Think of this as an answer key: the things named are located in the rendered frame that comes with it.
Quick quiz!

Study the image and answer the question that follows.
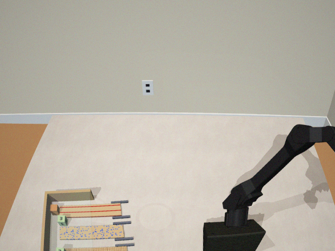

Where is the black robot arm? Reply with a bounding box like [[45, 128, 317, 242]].
[[222, 124, 335, 229]]

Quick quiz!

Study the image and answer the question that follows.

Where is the tan flat strip with red lines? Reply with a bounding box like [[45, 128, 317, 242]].
[[91, 203, 121, 218]]

